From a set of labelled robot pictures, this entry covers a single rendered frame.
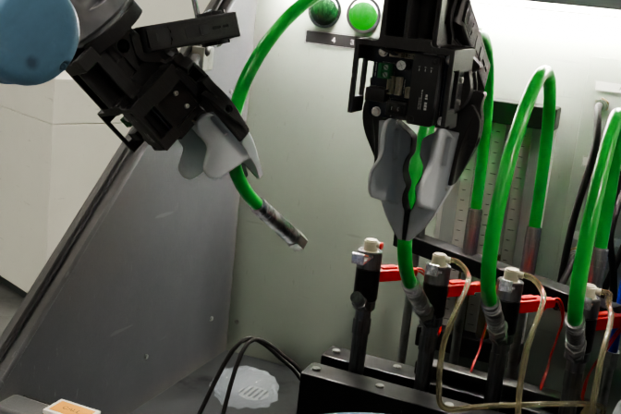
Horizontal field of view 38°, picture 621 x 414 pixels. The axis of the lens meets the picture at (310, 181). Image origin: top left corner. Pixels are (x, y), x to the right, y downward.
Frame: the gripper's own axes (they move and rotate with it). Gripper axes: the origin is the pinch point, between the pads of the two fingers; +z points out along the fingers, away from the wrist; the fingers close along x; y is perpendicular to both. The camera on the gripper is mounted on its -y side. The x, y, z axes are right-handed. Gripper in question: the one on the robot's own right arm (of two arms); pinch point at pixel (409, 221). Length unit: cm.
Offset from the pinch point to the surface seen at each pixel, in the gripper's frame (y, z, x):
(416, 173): -13.6, -1.2, -3.7
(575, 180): -56, 4, 6
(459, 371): -31.6, 24.3, -0.4
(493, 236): -13.3, 3.2, 4.2
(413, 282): -16.6, 10.1, -3.4
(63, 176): -223, 66, -204
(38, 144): -222, 55, -216
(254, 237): -57, 22, -40
